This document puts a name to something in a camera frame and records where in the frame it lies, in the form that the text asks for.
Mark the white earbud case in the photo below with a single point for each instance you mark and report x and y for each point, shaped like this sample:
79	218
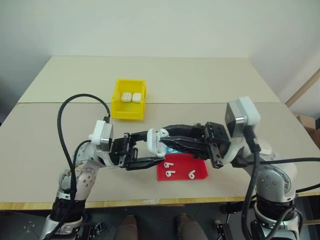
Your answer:
136	97
152	142
126	97

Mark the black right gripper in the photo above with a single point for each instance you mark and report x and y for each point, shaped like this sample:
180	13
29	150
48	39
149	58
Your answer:
215	133

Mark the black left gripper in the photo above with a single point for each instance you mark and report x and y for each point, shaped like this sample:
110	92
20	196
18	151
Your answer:
120	150

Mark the red plastic tray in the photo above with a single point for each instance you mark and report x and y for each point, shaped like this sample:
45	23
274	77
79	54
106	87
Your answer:
182	167

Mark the yellow plastic bin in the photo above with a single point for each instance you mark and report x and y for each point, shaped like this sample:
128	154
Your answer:
127	112

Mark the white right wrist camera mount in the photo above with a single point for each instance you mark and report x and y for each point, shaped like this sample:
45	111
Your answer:
247	110

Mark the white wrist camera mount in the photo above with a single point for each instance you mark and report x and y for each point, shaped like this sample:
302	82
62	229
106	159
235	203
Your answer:
100	132
247	110

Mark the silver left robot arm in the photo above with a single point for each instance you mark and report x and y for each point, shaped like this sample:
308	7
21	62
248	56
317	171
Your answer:
85	180

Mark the white earbud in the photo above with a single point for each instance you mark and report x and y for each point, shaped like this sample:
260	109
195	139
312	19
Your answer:
168	165
192	175
171	149
170	174

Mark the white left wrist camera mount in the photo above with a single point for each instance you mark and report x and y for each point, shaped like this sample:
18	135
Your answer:
100	132

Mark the teal plastic tray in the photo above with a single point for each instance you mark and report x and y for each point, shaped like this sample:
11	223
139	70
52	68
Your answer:
167	151

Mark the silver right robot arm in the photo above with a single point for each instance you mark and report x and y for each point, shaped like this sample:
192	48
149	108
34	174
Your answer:
272	180

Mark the wooden beam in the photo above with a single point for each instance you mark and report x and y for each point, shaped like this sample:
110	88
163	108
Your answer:
302	88

